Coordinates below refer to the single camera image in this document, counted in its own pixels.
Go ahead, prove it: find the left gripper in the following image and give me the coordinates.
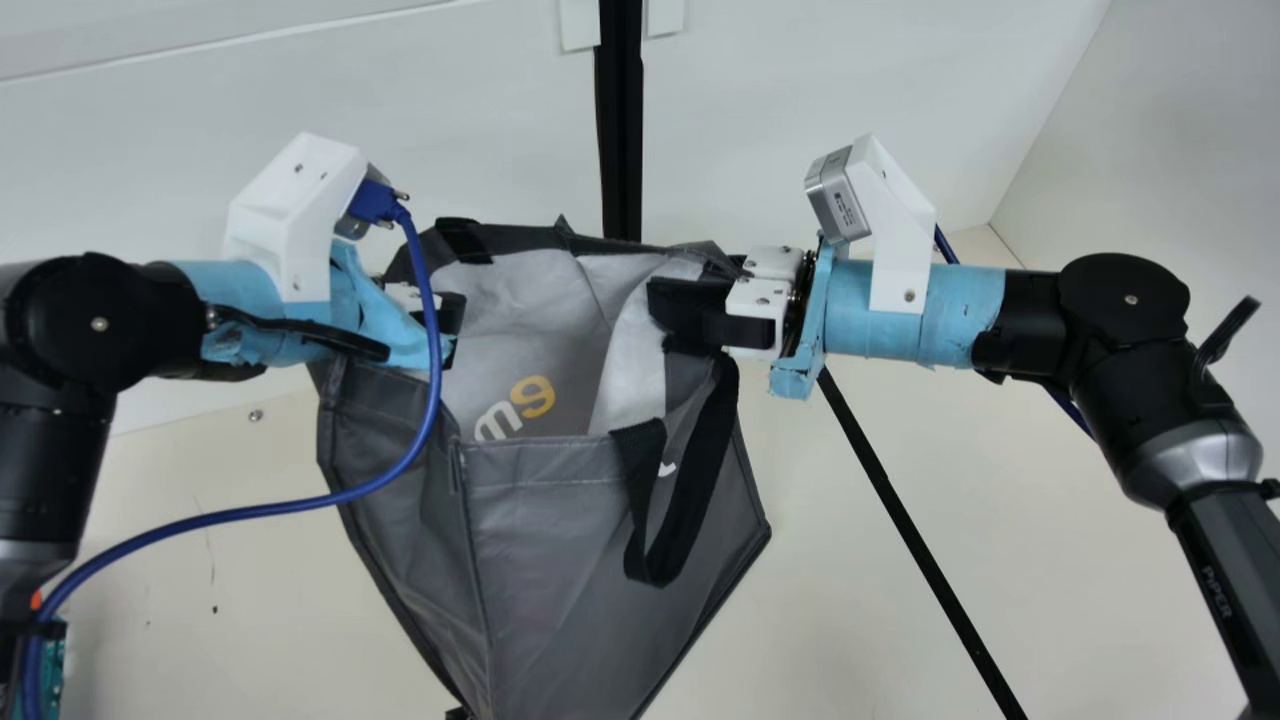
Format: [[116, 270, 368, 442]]
[[168, 243, 468, 371]]

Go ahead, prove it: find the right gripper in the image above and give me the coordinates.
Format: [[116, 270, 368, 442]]
[[646, 239, 1007, 401]]

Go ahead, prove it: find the dark grey bag with straps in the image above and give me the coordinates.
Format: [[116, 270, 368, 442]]
[[305, 215, 774, 720]]

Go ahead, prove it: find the black strip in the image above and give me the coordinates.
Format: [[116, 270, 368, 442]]
[[814, 366, 1032, 720]]

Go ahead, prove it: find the teal shopping basket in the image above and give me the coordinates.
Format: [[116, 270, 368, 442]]
[[38, 618, 69, 720]]

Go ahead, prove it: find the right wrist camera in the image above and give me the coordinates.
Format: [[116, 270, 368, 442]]
[[804, 133, 938, 315]]

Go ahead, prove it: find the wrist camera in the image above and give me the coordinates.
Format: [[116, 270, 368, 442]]
[[804, 133, 938, 315], [222, 132, 412, 303]]

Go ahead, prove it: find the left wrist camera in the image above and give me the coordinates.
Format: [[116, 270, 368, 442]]
[[222, 132, 412, 303]]

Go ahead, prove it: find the black post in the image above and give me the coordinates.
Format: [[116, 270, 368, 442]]
[[594, 0, 645, 243]]

